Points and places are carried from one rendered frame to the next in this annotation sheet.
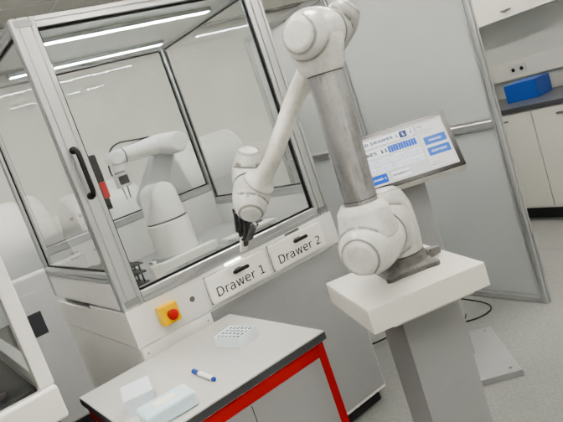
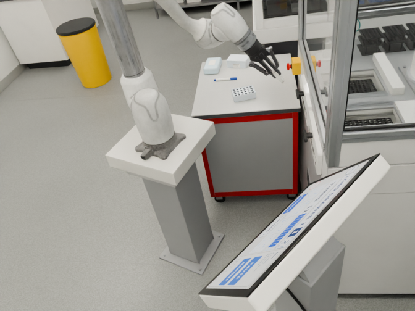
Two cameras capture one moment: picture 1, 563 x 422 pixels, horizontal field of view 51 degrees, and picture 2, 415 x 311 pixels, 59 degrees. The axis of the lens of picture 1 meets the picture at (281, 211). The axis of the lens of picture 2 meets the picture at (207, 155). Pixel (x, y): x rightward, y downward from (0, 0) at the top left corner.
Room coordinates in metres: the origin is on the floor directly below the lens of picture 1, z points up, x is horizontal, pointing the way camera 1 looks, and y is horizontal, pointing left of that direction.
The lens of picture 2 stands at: (2.96, -1.11, 1.86)
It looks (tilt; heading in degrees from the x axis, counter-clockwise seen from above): 40 degrees down; 137
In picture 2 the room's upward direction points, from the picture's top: 11 degrees counter-clockwise
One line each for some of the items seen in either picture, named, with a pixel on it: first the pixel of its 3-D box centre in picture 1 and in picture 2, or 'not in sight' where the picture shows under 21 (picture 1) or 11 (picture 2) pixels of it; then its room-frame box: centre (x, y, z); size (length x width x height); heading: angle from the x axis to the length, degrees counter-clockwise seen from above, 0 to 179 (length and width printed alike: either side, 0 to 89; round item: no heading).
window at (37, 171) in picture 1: (35, 171); not in sight; (2.42, 0.89, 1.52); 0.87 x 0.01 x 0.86; 34
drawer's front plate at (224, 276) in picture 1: (239, 275); (306, 99); (2.27, 0.24, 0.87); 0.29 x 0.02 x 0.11; 124
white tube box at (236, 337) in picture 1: (235, 336); (243, 93); (1.88, 0.28, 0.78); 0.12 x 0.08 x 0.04; 46
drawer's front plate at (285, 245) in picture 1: (297, 245); (314, 140); (2.45, -0.02, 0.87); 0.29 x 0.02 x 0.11; 124
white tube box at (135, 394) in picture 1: (138, 395); (238, 61); (1.64, 0.57, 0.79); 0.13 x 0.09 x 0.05; 18
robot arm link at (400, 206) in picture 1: (389, 221); (151, 113); (1.82, -0.31, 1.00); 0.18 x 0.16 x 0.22; 150
